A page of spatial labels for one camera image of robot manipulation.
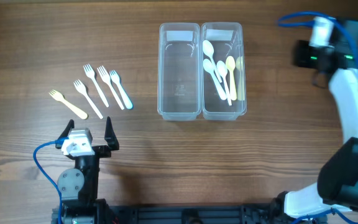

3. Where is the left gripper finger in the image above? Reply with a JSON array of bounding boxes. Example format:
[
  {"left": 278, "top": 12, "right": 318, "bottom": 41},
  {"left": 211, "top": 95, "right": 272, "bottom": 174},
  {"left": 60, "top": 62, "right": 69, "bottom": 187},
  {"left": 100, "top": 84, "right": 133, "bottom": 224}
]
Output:
[
  {"left": 55, "top": 119, "right": 74, "bottom": 149},
  {"left": 104, "top": 116, "right": 119, "bottom": 151}
]

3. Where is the white plastic fork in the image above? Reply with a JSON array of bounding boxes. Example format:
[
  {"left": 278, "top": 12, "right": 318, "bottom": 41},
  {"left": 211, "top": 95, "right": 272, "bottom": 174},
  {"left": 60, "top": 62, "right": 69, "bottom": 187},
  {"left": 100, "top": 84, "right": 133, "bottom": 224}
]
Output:
[
  {"left": 83, "top": 64, "right": 109, "bottom": 108},
  {"left": 73, "top": 80, "right": 103, "bottom": 119},
  {"left": 97, "top": 65, "right": 124, "bottom": 110}
]

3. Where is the yellow plastic spoon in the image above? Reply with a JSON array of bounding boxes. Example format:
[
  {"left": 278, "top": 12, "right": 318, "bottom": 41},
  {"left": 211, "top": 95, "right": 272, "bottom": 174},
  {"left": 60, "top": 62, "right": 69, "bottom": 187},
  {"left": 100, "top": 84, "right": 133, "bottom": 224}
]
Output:
[{"left": 226, "top": 56, "right": 237, "bottom": 100}]

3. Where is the white plastic spoon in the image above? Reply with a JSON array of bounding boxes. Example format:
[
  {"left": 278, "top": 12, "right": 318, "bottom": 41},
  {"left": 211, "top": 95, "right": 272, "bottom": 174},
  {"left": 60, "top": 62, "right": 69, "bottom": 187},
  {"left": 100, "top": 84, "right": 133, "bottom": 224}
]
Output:
[
  {"left": 217, "top": 60, "right": 232, "bottom": 106},
  {"left": 203, "top": 40, "right": 222, "bottom": 83},
  {"left": 203, "top": 59, "right": 227, "bottom": 100}
]

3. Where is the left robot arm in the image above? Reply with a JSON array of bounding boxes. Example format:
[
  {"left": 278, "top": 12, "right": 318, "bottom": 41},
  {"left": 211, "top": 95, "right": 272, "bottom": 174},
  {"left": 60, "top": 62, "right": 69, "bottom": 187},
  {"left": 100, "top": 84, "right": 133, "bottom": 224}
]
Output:
[{"left": 51, "top": 117, "right": 119, "bottom": 224}]

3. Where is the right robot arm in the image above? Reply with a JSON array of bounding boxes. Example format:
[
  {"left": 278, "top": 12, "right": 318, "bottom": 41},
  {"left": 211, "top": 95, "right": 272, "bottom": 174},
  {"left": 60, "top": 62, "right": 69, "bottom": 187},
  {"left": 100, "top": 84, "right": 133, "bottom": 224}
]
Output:
[{"left": 266, "top": 11, "right": 358, "bottom": 223}]

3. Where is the right clear plastic container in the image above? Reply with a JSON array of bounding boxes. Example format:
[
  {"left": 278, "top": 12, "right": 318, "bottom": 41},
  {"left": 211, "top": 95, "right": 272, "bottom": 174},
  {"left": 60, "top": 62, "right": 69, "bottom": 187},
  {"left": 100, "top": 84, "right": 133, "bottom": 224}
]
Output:
[{"left": 201, "top": 22, "right": 247, "bottom": 121}]

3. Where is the clear plastic container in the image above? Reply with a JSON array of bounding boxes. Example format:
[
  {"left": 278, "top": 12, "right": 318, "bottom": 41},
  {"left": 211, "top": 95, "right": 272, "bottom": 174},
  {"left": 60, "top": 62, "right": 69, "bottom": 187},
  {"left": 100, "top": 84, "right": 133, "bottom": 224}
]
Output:
[
  {"left": 201, "top": 22, "right": 247, "bottom": 121},
  {"left": 157, "top": 22, "right": 201, "bottom": 121}
]

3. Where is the left clear plastic container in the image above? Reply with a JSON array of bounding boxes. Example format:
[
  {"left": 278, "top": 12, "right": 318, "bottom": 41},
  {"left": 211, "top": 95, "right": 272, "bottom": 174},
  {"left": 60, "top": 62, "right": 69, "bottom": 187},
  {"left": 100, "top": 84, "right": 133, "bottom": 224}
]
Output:
[{"left": 157, "top": 22, "right": 201, "bottom": 121}]

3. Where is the yellow plastic fork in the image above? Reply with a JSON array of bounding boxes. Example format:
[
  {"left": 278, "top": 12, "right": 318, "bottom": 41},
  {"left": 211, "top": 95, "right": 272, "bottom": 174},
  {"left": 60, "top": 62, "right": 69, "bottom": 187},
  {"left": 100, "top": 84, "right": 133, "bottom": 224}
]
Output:
[{"left": 49, "top": 90, "right": 88, "bottom": 119}]

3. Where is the left blue cable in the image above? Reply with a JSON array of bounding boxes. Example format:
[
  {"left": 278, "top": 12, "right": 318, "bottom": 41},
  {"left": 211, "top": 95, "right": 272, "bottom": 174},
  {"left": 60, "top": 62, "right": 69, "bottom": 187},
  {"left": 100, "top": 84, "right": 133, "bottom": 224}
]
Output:
[{"left": 32, "top": 138, "right": 70, "bottom": 224}]

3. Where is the blue cable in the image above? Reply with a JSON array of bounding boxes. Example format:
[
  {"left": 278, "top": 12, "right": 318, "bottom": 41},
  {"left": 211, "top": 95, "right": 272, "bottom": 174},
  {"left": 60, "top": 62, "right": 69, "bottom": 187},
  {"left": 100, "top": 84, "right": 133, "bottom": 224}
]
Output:
[
  {"left": 32, "top": 138, "right": 70, "bottom": 224},
  {"left": 277, "top": 11, "right": 358, "bottom": 224}
]

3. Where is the right blue cable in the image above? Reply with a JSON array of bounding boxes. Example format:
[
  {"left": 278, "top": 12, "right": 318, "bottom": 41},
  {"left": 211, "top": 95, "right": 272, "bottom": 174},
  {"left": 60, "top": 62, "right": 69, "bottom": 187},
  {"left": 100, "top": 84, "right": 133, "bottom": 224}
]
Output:
[{"left": 277, "top": 11, "right": 358, "bottom": 224}]

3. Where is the white fork, bluish handle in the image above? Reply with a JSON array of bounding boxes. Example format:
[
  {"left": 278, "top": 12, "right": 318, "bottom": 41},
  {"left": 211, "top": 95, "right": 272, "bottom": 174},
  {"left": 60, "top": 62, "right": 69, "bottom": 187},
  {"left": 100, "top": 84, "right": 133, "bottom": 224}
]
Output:
[{"left": 109, "top": 70, "right": 133, "bottom": 110}]

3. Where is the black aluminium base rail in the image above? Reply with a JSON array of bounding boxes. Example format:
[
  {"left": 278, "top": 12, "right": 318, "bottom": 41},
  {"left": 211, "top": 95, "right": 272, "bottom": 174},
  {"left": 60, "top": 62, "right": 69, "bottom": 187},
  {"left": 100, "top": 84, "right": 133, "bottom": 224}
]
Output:
[{"left": 52, "top": 203, "right": 291, "bottom": 224}]

